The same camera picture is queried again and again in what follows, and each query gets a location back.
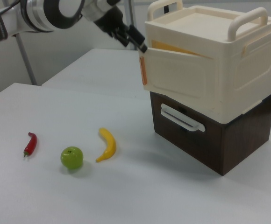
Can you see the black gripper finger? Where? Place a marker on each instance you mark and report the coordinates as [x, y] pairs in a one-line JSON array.
[[123, 38], [137, 38]]

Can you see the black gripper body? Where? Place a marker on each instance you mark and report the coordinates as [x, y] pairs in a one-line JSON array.
[[109, 21]]

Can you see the cream cabinet door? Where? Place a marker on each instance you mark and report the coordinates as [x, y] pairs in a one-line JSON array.
[[177, 74]]

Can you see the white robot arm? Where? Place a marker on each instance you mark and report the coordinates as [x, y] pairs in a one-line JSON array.
[[44, 14]]

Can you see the cream plastic cabinet body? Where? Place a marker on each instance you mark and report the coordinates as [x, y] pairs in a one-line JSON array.
[[243, 70]]

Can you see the grey metal pole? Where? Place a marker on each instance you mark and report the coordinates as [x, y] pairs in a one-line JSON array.
[[26, 60]]

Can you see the yellow toy banana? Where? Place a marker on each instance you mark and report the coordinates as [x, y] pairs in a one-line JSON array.
[[109, 144]]

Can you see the green toy apple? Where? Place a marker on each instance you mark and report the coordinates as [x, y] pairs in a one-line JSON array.
[[71, 157]]

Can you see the red toy chili pepper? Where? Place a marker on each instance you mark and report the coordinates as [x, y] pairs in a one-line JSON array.
[[31, 144]]

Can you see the dark brown wooden drawer box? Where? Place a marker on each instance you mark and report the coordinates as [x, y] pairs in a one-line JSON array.
[[240, 144]]

